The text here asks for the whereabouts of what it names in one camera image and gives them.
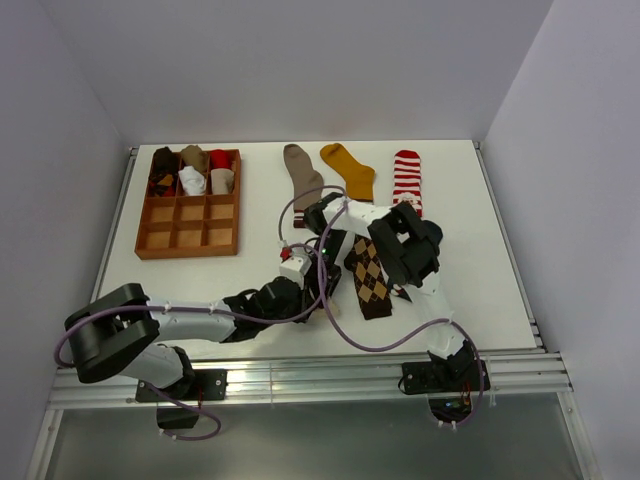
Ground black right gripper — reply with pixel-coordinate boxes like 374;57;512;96
303;229;347;309

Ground cream brown striped sock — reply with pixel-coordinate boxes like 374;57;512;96
324;297;341;320

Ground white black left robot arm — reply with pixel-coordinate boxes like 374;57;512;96
54;276;318;399

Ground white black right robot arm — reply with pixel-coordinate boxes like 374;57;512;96
303;193;486;391

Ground rolled cream socks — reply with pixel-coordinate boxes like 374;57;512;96
209;168;235;195

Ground rolled red socks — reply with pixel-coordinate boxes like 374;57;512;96
209;149;234;170

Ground rolled white socks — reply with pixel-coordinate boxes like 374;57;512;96
178;165;206;196

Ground rolled taupe socks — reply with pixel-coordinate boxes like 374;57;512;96
180;145;209;174

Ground rolled dark argyle socks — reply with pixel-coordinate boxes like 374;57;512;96
148;147;180;198

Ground taupe sock with striped cuff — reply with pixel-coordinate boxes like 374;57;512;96
283;144;324;229

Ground brown argyle sock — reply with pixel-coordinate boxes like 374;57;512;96
344;235;392;320

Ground mustard yellow sock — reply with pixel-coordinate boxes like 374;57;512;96
320;143;375;203

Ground navy blue sock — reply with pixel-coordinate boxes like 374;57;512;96
422;220;444;246

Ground red white striped sock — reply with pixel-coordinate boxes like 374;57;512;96
392;150;423;216

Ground wooden compartment tray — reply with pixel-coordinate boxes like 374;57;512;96
135;149;241;260

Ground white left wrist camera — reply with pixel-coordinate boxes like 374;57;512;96
279;246;311;289

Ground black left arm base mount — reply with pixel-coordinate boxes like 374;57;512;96
135;369;228;432

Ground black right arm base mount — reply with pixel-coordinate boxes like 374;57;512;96
398;361;491;423

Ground aluminium frame rail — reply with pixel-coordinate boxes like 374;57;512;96
47;352;573;410

